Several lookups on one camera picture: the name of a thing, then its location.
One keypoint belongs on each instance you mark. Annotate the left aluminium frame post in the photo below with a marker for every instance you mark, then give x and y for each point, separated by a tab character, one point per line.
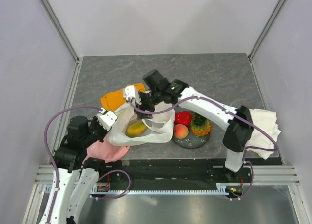
60	31

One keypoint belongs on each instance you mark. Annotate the pink cap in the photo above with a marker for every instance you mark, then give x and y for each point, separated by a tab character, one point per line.
106	151

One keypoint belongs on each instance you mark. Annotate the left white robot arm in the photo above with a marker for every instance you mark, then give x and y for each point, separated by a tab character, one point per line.
76	174

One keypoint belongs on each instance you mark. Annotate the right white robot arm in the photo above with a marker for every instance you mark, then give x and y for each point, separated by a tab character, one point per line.
236	122

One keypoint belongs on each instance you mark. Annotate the blue ceramic plate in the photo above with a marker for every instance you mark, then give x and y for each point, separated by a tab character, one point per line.
191	141

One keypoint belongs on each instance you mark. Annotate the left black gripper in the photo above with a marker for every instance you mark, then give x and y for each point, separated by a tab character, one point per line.
95	121

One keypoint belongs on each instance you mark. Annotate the right aluminium frame post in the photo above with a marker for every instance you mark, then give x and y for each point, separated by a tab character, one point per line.
267	27

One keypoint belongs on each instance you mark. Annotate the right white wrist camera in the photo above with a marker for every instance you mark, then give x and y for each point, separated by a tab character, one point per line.
131	93

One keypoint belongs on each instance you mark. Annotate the fake yellow green mango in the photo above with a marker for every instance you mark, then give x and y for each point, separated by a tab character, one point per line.
135	129

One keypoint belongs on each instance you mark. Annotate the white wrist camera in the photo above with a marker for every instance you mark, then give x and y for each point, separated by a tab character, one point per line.
106	118
131	93

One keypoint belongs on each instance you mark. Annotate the aluminium frame post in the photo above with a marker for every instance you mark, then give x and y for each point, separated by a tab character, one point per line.
60	31
267	27

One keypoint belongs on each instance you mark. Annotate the fake red bell pepper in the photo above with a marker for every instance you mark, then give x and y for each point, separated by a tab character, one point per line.
183	118

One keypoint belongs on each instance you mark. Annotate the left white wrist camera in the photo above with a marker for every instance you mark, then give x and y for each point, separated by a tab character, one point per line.
106	118

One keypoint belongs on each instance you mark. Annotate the white plastic bag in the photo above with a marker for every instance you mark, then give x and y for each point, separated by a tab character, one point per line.
159	129

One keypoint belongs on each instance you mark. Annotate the fake peach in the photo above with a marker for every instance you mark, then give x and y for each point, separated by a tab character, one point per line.
180	131

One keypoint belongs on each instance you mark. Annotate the slotted cable duct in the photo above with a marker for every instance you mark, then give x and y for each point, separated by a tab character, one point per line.
220	190

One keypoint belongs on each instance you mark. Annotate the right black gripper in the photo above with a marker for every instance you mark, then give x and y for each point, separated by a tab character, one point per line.
143	106

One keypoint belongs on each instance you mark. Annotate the orange cloth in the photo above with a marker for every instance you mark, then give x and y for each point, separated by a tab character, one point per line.
115	99

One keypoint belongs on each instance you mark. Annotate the fake fruit green leaves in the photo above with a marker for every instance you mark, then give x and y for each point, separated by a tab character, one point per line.
200	126

